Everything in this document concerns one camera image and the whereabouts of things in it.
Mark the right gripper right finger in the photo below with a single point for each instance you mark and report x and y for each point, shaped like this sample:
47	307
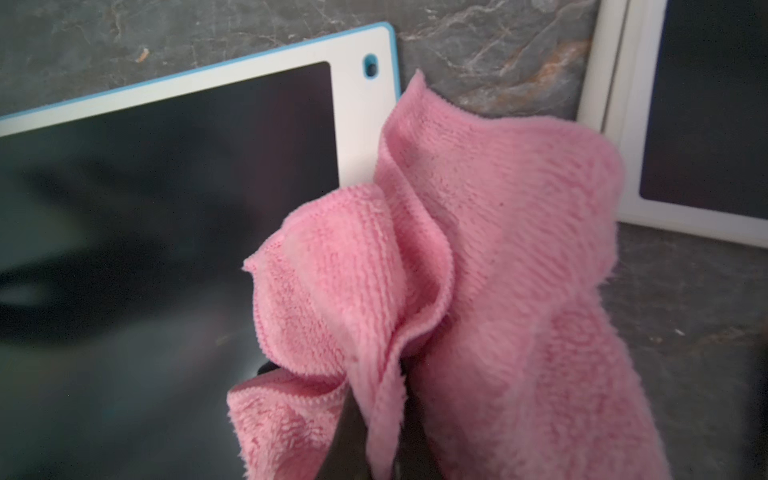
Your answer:
414	459

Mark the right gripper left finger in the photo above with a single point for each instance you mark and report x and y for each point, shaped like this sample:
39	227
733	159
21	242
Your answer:
346	458

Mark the pink cleaning cloth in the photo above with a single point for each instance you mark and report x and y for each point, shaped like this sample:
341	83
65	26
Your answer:
466	275

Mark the blue drawing tablet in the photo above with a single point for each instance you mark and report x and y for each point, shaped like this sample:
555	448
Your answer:
126	316

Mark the white drawing tablet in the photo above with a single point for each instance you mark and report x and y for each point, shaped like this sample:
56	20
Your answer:
680	87

